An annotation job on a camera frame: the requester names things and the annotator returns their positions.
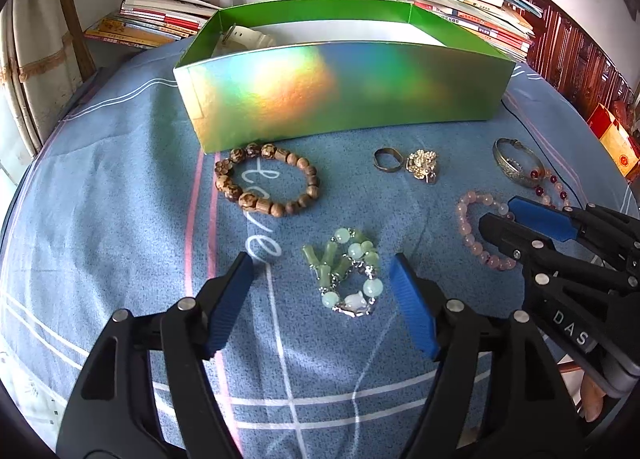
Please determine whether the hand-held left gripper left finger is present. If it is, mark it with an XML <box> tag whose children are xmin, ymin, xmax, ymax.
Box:
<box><xmin>56</xmin><ymin>251</ymin><xmax>256</xmax><ymax>459</ymax></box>

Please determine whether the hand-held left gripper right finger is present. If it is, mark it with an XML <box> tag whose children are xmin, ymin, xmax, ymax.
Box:
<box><xmin>389</xmin><ymin>253</ymin><xmax>576</xmax><ymax>459</ymax></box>

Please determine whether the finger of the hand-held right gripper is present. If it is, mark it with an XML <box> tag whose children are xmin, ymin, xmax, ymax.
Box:
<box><xmin>507</xmin><ymin>196</ymin><xmax>640</xmax><ymax>270</ymax></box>
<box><xmin>479</xmin><ymin>213</ymin><xmax>640</xmax><ymax>300</ymax></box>

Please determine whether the pink bead bracelet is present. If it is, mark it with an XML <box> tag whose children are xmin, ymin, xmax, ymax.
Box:
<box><xmin>454</xmin><ymin>190</ymin><xmax>518</xmax><ymax>270</ymax></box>

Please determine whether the green jade bead bracelet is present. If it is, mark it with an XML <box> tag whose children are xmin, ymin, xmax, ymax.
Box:
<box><xmin>302</xmin><ymin>226</ymin><xmax>387</xmax><ymax>316</ymax></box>

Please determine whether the red bead bracelet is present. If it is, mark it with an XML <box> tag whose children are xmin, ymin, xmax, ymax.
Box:
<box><xmin>505</xmin><ymin>156</ymin><xmax>573</xmax><ymax>210</ymax></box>

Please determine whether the silver engraved bangle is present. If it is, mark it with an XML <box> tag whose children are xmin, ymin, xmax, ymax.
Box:
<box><xmin>492</xmin><ymin>138</ymin><xmax>545</xmax><ymax>188</ymax></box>

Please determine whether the silver flower cluster ornament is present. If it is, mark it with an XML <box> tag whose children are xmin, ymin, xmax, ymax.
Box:
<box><xmin>404</xmin><ymin>149</ymin><xmax>441</xmax><ymax>185</ymax></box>

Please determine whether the brown wooden bead bracelet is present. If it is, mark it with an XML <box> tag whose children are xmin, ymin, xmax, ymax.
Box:
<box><xmin>214</xmin><ymin>142</ymin><xmax>321</xmax><ymax>218</ymax></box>

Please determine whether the dark metal ring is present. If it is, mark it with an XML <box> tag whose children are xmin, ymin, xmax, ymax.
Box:
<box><xmin>373</xmin><ymin>148</ymin><xmax>404</xmax><ymax>172</ymax></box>

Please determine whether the green holographic cardboard box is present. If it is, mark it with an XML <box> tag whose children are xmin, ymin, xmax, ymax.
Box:
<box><xmin>173</xmin><ymin>0</ymin><xmax>516</xmax><ymax>154</ymax></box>

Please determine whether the person's right hand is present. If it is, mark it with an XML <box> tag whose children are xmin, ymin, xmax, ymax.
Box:
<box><xmin>579</xmin><ymin>365</ymin><xmax>607</xmax><ymax>424</ymax></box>

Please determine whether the red and yellow carton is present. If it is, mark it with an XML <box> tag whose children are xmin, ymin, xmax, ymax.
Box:
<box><xmin>586</xmin><ymin>103</ymin><xmax>640</xmax><ymax>180</ymax></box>

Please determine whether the blue striped bedsheet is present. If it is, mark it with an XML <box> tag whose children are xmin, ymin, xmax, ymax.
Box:
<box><xmin>0</xmin><ymin>39</ymin><xmax>640</xmax><ymax>459</ymax></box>

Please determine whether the dark red wooden headboard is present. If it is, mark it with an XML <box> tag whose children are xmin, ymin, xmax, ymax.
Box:
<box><xmin>475</xmin><ymin>0</ymin><xmax>640</xmax><ymax>140</ymax></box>

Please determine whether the stack of books and magazines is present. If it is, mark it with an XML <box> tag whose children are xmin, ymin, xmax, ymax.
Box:
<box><xmin>375</xmin><ymin>0</ymin><xmax>543</xmax><ymax>62</ymax></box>

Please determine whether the stack of red-spined books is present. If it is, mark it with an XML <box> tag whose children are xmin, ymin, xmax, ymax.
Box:
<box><xmin>84</xmin><ymin>0</ymin><xmax>221</xmax><ymax>49</ymax></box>

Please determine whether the beige fringed curtain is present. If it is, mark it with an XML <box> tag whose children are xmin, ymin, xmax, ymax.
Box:
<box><xmin>0</xmin><ymin>0</ymin><xmax>96</xmax><ymax>155</ymax></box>

